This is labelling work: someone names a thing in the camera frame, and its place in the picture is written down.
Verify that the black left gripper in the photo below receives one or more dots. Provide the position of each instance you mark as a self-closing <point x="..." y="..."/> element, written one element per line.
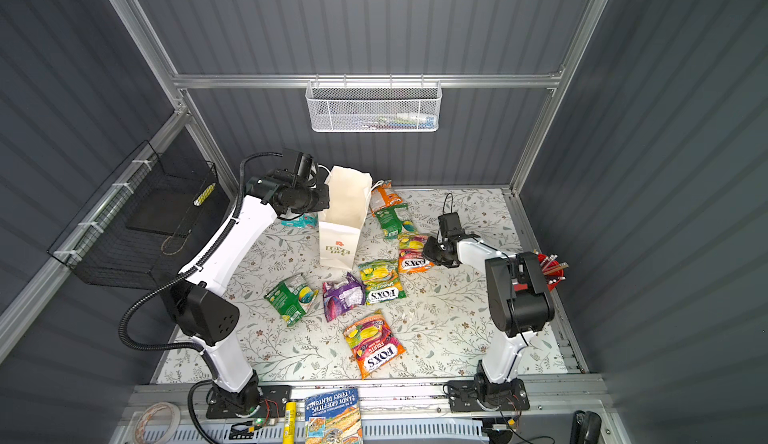
<point x="322" y="203"/>

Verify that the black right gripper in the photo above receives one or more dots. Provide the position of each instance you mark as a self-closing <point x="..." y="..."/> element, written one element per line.
<point x="429" y="253"/>

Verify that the orange Fox's candy bag small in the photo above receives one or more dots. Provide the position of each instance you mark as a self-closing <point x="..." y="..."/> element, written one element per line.
<point x="411" y="254"/>

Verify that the white paper bag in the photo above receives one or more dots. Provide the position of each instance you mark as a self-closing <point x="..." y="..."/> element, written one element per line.
<point x="340" y="225"/>

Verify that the green snack packet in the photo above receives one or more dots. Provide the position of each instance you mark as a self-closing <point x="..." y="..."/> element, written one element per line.
<point x="395" y="220"/>
<point x="292" y="298"/>

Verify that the green Fox's candy bag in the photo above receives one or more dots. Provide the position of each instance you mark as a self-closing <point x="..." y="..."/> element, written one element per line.
<point x="381" y="280"/>

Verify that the orange snack packet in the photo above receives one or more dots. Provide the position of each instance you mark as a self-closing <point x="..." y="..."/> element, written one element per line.
<point x="384" y="196"/>

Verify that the orange Fox's candy bag large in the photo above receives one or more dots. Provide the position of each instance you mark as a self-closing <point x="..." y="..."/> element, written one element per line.
<point x="372" y="343"/>

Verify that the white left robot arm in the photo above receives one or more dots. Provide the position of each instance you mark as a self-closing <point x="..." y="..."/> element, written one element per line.
<point x="195" y="296"/>

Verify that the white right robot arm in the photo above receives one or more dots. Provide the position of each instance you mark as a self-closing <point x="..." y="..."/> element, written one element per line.
<point x="519" y="304"/>

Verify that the teal snack packet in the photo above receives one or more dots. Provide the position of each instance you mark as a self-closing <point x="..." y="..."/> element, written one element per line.
<point x="304" y="221"/>

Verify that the red pen cup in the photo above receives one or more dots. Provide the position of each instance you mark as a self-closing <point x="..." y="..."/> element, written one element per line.
<point x="552" y="269"/>

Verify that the purple snack packet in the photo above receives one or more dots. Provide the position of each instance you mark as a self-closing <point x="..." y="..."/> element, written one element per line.
<point x="339" y="297"/>

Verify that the blue paperback book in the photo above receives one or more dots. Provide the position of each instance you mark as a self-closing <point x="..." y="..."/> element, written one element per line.
<point x="333" y="417"/>

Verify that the yellow marker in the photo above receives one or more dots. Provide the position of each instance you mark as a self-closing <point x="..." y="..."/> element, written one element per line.
<point x="288" y="436"/>

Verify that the black stapler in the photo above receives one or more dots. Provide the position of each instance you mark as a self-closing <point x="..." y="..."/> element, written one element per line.
<point x="586" y="428"/>

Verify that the white wire wall basket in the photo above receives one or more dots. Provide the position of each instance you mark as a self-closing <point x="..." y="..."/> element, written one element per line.
<point x="374" y="106"/>

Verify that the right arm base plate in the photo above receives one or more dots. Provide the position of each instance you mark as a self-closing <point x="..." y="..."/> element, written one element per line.
<point x="465" y="396"/>

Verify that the black wire side basket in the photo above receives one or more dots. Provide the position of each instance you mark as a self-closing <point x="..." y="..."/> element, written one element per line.
<point x="147" y="225"/>

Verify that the white slotted cable duct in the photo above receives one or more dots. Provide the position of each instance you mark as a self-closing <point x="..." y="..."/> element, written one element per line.
<point x="374" y="431"/>

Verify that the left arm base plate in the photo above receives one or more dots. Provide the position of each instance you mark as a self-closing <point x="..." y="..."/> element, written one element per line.
<point x="254" y="401"/>

